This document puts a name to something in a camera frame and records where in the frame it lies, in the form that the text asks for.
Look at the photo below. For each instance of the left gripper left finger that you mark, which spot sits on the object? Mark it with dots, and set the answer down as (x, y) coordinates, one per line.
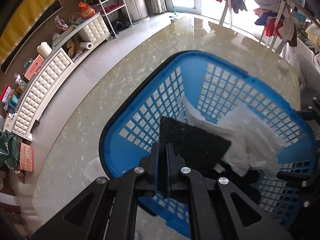
(148, 185)

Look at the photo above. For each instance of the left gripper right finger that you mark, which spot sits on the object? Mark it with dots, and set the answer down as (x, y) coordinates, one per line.
(178, 184)

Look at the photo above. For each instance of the black scouring pad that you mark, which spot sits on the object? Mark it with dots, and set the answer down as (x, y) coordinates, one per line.
(200, 149)

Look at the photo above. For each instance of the white knitted cloth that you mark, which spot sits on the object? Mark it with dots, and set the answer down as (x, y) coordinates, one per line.
(254, 146)

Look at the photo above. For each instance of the blue plastic laundry basket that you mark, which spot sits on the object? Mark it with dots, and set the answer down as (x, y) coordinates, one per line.
(214, 87)

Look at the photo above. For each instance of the pink cardboard box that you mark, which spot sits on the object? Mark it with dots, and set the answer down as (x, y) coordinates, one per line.
(26, 160)

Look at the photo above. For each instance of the green plastic bag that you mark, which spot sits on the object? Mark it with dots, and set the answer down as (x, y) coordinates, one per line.
(9, 151)

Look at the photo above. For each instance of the paper towel roll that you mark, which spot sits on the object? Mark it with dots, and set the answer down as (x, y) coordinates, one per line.
(86, 45)

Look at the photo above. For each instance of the white tufted TV cabinet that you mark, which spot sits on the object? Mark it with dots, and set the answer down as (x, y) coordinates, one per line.
(54, 70)

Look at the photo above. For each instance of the salmon pink box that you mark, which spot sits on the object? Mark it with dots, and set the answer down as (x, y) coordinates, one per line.
(33, 67)

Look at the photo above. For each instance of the cream cylinder jar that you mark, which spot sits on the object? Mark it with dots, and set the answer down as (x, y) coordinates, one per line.
(44, 49)

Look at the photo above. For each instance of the clothes drying rack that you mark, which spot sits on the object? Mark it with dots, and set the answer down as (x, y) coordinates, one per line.
(276, 16)

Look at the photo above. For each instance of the orange bag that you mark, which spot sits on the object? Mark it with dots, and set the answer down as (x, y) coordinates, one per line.
(86, 10)

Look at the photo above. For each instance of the white metal shelf rack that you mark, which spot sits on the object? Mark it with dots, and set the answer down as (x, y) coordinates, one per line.
(114, 12)

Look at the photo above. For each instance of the yellow cloth hanging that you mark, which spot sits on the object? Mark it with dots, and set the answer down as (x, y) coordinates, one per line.
(22, 20)

